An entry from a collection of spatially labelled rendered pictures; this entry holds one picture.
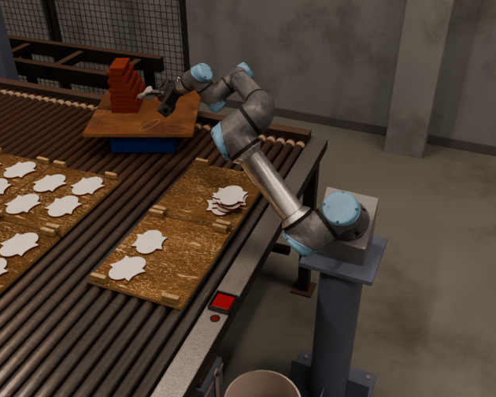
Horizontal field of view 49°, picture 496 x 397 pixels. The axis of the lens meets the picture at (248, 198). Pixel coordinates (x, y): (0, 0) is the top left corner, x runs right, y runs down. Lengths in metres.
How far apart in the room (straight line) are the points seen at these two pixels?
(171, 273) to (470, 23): 3.18
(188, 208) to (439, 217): 2.15
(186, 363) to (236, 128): 0.74
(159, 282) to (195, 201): 0.48
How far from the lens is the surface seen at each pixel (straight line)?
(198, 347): 1.67
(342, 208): 1.78
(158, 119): 2.64
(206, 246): 1.98
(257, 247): 2.00
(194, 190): 2.28
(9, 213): 2.32
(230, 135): 1.77
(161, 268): 1.91
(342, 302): 2.15
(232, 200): 2.10
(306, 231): 1.78
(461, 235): 3.77
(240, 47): 4.95
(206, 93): 2.15
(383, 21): 4.50
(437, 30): 4.15
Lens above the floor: 2.18
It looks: 34 degrees down
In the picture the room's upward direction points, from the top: straight up
